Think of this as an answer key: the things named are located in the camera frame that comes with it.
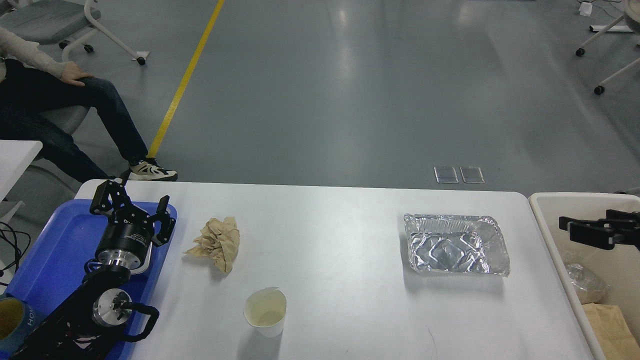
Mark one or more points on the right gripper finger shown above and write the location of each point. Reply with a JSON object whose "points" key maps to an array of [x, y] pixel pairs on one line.
{"points": [[616, 219], [603, 238]]}

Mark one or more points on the beige plastic bin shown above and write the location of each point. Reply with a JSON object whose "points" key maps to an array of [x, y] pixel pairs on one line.
{"points": [[619, 267]]}

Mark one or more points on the clear floor marker right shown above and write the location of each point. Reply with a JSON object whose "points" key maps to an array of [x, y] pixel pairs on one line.
{"points": [[472, 175]]}

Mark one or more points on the rectangular metal tin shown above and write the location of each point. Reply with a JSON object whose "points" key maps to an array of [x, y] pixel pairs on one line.
{"points": [[145, 265]]}

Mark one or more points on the crumpled brown paper napkin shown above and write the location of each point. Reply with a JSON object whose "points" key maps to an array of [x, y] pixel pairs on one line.
{"points": [[219, 241]]}

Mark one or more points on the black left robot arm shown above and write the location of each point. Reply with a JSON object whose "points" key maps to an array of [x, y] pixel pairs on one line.
{"points": [[88, 278]]}

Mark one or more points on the white sneaker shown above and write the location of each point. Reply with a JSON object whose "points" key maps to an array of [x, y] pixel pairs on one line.
{"points": [[148, 171]]}

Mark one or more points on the brown paper bag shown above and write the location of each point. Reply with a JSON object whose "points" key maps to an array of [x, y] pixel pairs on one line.
{"points": [[612, 332]]}

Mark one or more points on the grey office chair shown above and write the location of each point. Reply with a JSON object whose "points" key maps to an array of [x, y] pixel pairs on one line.
{"points": [[62, 22]]}

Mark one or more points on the white paper cup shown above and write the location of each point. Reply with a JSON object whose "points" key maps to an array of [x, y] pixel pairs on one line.
{"points": [[265, 311]]}

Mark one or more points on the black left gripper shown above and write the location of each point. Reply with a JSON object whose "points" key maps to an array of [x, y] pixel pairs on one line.
{"points": [[128, 235]]}

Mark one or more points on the dark teal HOME mug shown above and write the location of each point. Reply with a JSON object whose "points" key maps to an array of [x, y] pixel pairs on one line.
{"points": [[17, 321]]}

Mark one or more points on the blue plastic tray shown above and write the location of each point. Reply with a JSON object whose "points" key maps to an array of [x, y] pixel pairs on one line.
{"points": [[53, 268]]}

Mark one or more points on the aluminium foil tray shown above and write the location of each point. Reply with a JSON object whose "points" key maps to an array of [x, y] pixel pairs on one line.
{"points": [[456, 244]]}

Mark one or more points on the person's hand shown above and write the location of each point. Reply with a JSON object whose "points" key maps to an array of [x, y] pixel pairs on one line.
{"points": [[73, 75]]}

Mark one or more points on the white side table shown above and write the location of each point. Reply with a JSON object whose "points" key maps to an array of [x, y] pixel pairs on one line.
{"points": [[15, 157]]}

